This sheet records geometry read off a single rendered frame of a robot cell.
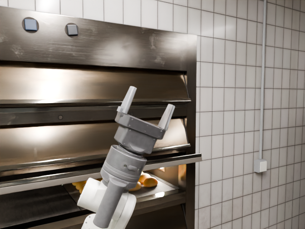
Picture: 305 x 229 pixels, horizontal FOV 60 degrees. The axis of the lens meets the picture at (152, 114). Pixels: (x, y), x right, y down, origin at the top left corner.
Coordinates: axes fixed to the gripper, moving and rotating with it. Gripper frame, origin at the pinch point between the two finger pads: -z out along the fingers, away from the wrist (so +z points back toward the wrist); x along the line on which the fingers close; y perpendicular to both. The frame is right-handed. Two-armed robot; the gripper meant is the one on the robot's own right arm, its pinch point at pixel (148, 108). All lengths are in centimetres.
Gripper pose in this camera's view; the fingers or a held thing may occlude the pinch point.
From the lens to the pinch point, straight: 60.4
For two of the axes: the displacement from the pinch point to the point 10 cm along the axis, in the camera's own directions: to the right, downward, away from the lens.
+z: -3.9, 9.2, 0.1
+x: -8.1, -3.5, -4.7
